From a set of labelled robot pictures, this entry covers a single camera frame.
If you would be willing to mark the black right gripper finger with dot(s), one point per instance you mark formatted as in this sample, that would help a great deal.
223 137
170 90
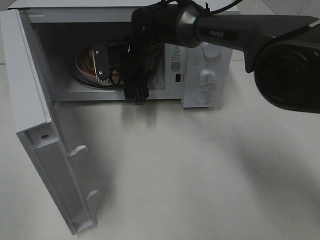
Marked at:
130 95
141 95

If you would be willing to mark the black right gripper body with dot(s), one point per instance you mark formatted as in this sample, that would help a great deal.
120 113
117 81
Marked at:
139 60

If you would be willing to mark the pink round plate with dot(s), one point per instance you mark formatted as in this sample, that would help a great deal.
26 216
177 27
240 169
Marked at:
80 63

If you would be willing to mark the round white door button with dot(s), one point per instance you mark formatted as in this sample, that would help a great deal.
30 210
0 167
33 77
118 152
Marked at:
202 98

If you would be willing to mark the white timer knob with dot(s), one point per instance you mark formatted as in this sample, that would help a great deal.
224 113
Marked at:
207 77

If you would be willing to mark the white power knob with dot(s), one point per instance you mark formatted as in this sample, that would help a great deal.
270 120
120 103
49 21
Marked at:
211 51

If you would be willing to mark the white microwave door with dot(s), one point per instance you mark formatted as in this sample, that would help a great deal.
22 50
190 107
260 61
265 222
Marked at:
36 121

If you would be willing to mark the white bread sandwich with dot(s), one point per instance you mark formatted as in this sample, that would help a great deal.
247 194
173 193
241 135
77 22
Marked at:
89 61

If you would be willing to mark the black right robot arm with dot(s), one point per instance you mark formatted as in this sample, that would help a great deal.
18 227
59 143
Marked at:
282 51

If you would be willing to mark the glass microwave turntable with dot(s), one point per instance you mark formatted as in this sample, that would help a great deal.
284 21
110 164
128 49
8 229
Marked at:
95 85

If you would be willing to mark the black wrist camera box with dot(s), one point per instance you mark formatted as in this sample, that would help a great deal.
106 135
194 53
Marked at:
101 62

